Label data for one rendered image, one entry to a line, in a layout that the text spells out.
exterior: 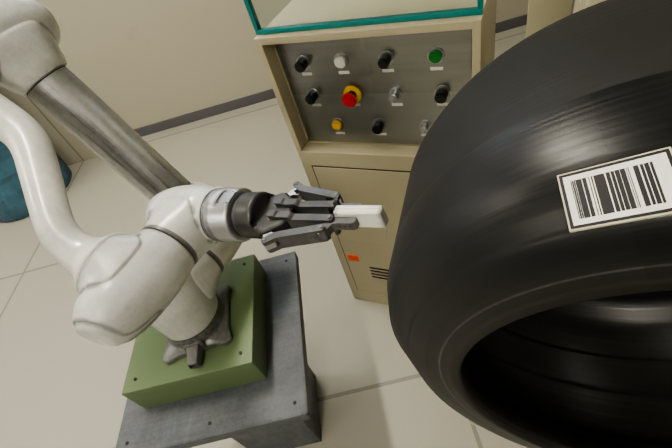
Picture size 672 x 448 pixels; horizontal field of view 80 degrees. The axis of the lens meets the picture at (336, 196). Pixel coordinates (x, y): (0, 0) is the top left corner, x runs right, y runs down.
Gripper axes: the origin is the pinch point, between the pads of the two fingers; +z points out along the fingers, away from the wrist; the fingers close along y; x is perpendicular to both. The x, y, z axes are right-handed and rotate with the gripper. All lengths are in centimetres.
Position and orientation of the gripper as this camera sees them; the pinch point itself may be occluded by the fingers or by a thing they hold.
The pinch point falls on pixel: (360, 216)
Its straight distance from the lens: 54.8
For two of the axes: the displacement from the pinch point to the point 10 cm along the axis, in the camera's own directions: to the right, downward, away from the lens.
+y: 3.3, -7.1, 6.2
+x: 3.6, 7.0, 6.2
